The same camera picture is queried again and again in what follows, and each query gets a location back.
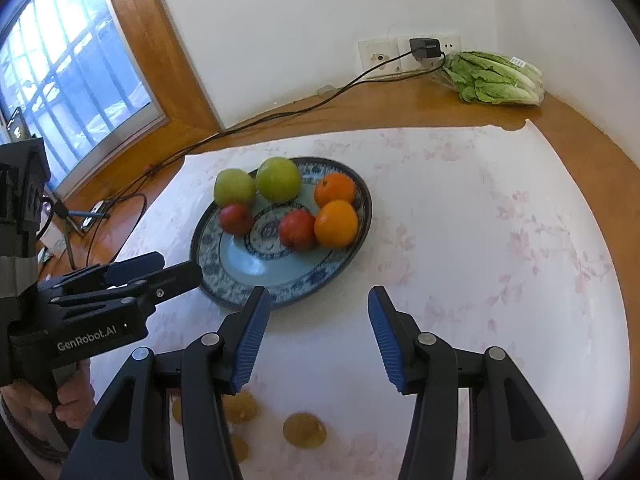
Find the small red apple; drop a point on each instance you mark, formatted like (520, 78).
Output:
(236, 218)

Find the large orange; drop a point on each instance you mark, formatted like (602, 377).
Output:
(336, 223)

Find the large red apple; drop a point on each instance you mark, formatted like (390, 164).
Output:
(298, 230)

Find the white floral tablecloth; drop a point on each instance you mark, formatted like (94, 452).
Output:
(450, 260)

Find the green apple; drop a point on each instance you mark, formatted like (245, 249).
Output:
(234, 186)
(278, 178)

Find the black power adapter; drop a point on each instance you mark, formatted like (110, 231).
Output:
(425, 48)

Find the white wall socket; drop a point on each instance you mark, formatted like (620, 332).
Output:
(377, 57)
(450, 45)

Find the wooden window frame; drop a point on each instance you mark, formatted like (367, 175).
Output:
(145, 35)

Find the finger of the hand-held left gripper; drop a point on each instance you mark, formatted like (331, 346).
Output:
(177, 277)
(135, 266)

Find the small clear plastic clip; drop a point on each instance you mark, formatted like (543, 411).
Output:
(326, 89)

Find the grey tripod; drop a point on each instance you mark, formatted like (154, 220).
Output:
(67, 215)

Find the blue patterned plate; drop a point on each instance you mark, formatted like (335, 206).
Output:
(235, 260)

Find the bagged romaine lettuce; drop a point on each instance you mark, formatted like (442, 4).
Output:
(490, 80)

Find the black device with lights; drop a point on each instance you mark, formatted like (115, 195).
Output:
(16, 127)

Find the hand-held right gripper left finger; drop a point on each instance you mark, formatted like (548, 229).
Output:
(250, 340)

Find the small brown pear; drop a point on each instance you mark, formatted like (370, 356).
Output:
(240, 447)
(242, 407)
(304, 430)
(176, 409)

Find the person's left hand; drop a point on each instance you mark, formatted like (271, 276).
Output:
(75, 395)

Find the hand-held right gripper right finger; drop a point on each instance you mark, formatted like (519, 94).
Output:
(387, 340)

